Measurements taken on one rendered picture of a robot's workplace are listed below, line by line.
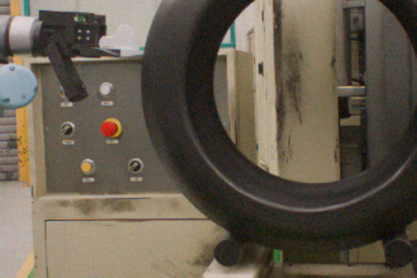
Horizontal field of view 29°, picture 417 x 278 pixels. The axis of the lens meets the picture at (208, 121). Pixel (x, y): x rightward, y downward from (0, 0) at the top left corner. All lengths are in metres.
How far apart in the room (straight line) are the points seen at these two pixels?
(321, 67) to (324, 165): 0.21
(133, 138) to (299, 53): 0.60
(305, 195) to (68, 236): 0.77
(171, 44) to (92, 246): 0.90
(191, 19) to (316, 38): 0.43
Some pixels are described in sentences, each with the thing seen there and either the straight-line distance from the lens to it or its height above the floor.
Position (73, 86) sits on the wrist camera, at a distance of 1.48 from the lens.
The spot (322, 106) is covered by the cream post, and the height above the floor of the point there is 1.13.
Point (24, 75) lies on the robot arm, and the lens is 1.39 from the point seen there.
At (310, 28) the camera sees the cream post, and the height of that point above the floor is 1.29.
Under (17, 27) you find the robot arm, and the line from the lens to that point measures 1.51.
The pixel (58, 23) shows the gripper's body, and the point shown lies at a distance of 1.50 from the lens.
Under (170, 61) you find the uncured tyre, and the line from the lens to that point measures 1.33.
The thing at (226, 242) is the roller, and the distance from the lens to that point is 1.36.
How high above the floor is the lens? 1.19
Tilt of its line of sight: 3 degrees down
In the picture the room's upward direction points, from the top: 2 degrees counter-clockwise
